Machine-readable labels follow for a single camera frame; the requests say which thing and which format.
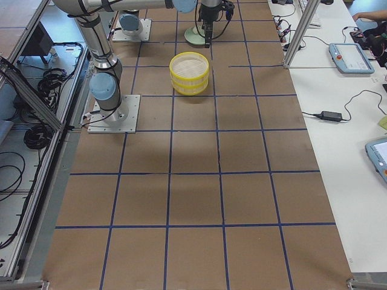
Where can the yellow bamboo steamer layer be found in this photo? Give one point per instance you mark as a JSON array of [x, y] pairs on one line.
[[189, 68], [189, 90]]

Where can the light green bowl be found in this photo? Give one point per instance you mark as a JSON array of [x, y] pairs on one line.
[[196, 36]]

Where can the teach pendant upper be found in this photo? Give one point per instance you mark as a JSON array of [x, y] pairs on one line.
[[349, 58]]

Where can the person forearm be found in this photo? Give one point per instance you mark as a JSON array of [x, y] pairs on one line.
[[379, 15]]

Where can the black power adapter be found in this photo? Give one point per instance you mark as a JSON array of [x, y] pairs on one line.
[[329, 116]]

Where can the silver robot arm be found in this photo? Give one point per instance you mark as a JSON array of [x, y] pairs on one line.
[[105, 84], [130, 21]]

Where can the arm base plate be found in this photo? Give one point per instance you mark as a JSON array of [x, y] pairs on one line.
[[145, 30], [123, 120]]

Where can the teach pendant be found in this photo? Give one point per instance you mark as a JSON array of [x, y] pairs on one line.
[[376, 152], [349, 58]]

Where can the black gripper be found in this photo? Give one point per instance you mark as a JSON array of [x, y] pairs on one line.
[[208, 13]]

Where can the aluminium frame post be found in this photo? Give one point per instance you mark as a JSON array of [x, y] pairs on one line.
[[303, 24]]

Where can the teach pendant lower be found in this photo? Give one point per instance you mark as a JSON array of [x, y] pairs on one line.
[[376, 152]]

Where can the yellow bamboo steamer bottom layer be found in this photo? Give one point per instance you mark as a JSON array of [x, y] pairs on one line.
[[189, 90]]

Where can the yellow bamboo steamer top layer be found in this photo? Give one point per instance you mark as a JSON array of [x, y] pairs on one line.
[[189, 68]]

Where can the aluminium diagonal frame bar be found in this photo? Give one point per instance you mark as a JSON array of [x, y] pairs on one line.
[[26, 92]]

